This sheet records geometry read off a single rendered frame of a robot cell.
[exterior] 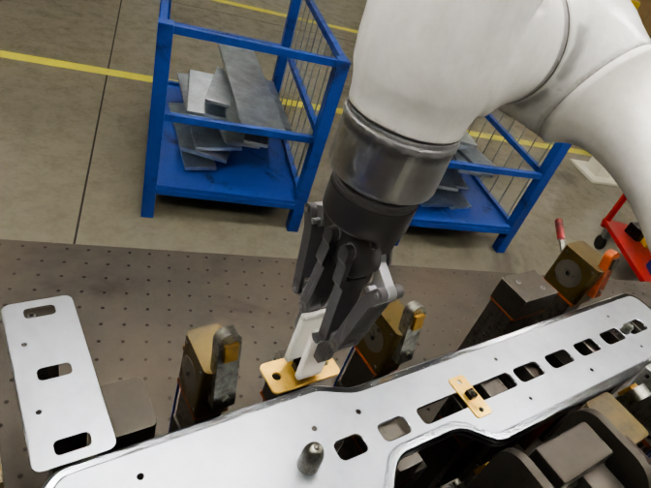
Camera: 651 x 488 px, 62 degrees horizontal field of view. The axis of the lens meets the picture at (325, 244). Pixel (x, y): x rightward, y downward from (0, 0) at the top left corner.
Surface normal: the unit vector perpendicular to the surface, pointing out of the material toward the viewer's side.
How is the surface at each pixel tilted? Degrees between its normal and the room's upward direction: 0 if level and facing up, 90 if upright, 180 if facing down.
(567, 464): 0
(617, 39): 49
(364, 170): 89
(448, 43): 88
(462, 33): 86
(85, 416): 0
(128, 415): 0
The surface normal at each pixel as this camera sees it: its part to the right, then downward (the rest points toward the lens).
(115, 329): 0.28, -0.76
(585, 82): -0.54, 0.09
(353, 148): -0.73, 0.22
